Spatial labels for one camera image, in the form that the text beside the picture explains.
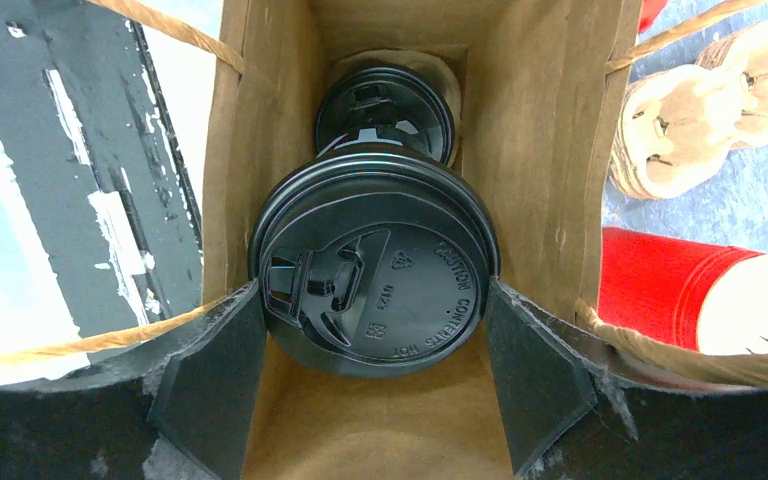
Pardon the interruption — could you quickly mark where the red cylindrical straw holder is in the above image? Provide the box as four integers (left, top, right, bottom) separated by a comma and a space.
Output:
597, 227, 760, 351

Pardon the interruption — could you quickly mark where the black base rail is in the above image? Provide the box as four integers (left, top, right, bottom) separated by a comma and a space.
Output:
0, 1, 202, 336

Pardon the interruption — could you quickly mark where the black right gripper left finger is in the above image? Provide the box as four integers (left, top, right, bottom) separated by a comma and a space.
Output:
0, 283, 266, 479

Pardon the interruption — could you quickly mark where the brown cardboard cup carrier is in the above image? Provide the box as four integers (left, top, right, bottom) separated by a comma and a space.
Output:
609, 20, 768, 200

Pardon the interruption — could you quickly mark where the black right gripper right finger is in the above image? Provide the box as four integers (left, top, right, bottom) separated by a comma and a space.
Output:
485, 280, 768, 479

